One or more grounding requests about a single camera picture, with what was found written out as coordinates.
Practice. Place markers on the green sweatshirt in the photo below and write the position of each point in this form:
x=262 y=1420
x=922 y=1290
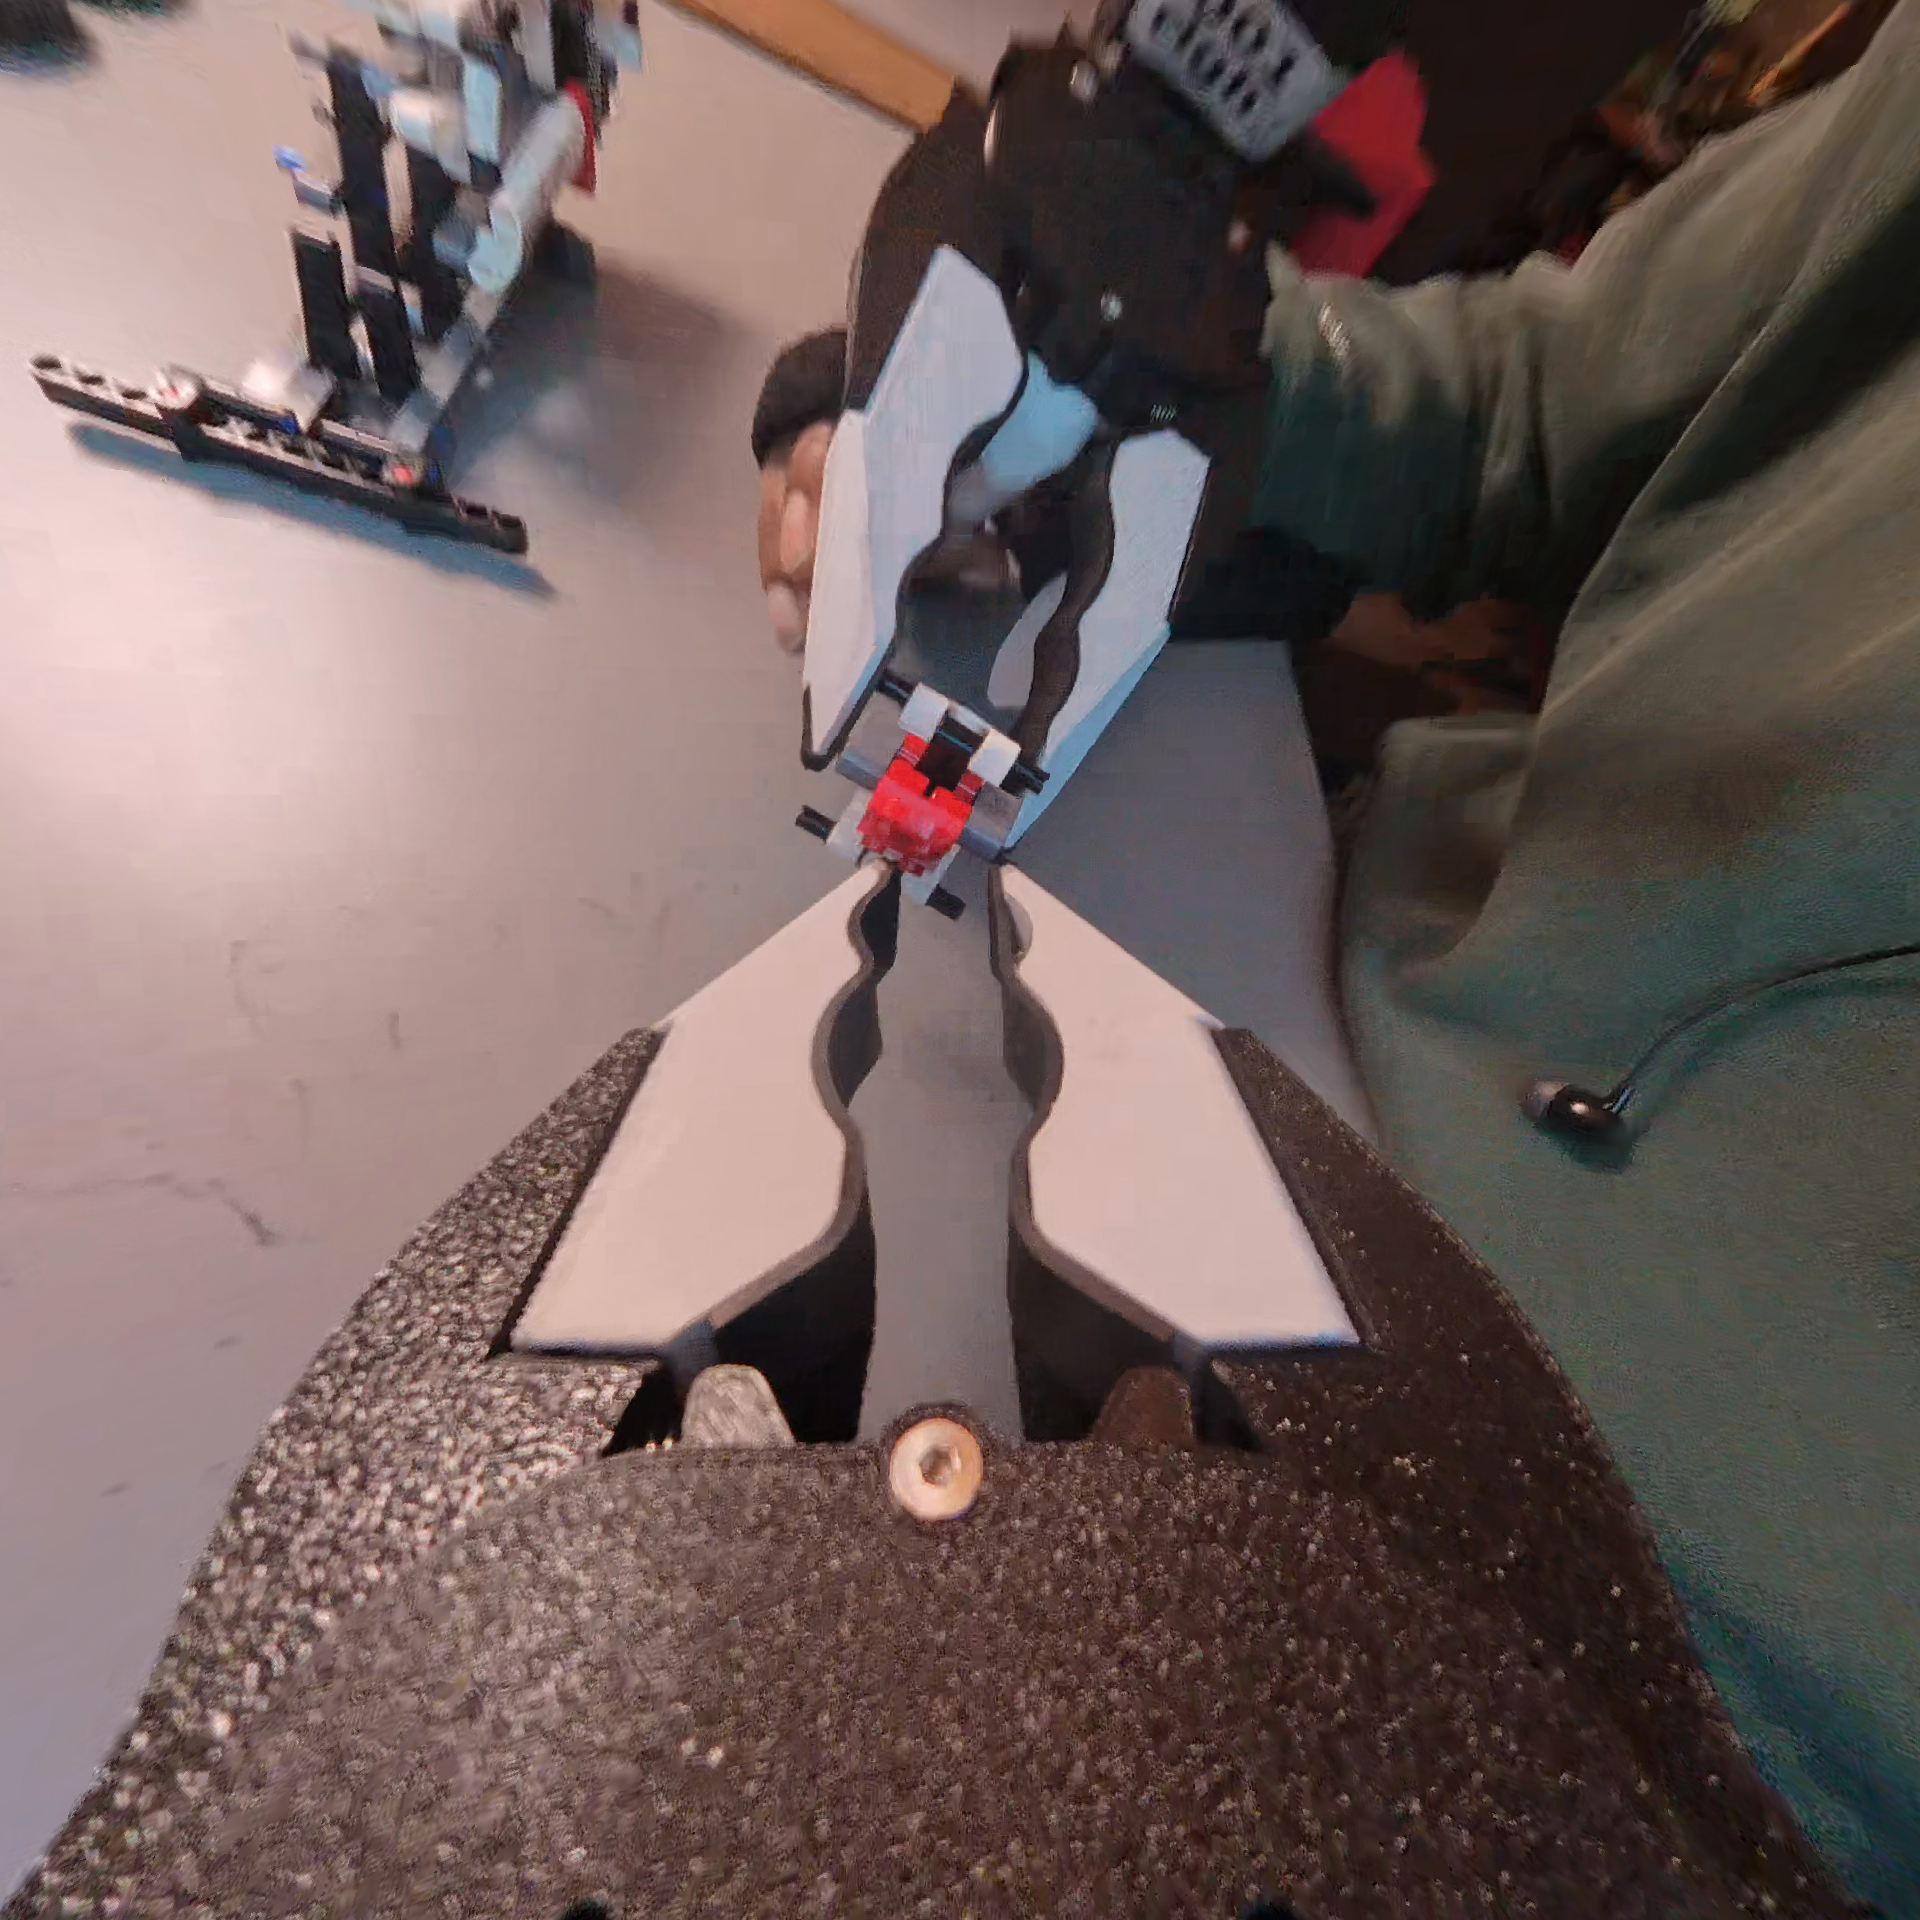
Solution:
x=1682 y=899

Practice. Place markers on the grey desk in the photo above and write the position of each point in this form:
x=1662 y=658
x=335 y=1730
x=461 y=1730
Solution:
x=302 y=991

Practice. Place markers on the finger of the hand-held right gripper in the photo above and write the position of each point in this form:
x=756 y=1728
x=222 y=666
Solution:
x=1127 y=571
x=900 y=480

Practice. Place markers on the red plastic seat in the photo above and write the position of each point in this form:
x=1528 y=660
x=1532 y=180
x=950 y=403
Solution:
x=1366 y=151

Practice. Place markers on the white toy brick piece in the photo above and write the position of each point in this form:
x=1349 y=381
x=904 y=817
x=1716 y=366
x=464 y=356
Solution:
x=917 y=764

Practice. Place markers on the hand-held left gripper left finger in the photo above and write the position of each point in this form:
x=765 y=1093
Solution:
x=707 y=1186

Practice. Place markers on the person's right hand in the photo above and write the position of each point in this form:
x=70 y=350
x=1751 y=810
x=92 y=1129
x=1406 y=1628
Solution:
x=791 y=554

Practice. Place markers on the person's right forearm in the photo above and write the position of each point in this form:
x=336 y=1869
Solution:
x=1380 y=419

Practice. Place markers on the red toy brick piece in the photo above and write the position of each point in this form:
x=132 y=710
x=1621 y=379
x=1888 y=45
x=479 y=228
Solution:
x=917 y=804

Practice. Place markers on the toy vehicle chassis build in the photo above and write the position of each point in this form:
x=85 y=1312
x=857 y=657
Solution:
x=391 y=270

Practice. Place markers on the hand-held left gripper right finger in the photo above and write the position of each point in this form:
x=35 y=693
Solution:
x=1171 y=1186

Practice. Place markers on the wooden-edged table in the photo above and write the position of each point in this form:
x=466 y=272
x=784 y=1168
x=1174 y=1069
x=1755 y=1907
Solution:
x=826 y=45

